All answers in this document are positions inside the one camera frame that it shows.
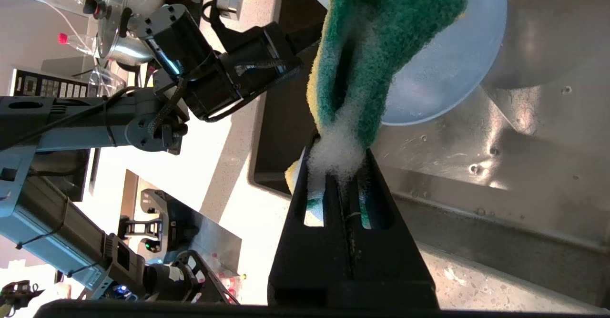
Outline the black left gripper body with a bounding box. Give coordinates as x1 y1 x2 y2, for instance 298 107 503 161
183 22 305 123

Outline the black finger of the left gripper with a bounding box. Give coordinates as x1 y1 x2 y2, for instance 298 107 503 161
285 20 330 57

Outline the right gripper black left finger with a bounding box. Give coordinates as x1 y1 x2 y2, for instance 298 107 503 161
268 134 354 308

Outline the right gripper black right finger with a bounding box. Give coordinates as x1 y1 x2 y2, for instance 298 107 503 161
348 149 439 309

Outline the green and yellow sponge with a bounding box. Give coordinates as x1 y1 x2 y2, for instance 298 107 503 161
285 0 468 228

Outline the grey-blue plate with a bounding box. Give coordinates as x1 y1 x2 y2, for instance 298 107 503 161
381 0 508 127

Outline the stainless steel sink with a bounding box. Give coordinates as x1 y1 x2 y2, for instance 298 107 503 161
248 0 610 309

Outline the steel pot with lid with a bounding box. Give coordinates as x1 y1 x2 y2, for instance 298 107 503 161
83 0 165 66

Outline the clear bottle red cap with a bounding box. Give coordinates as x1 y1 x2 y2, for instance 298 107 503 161
57 32 98 56

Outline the black appliance control panel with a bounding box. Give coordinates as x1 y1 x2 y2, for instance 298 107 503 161
9 68 96 100

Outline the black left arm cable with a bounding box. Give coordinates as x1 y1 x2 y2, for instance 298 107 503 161
145 58 286 140

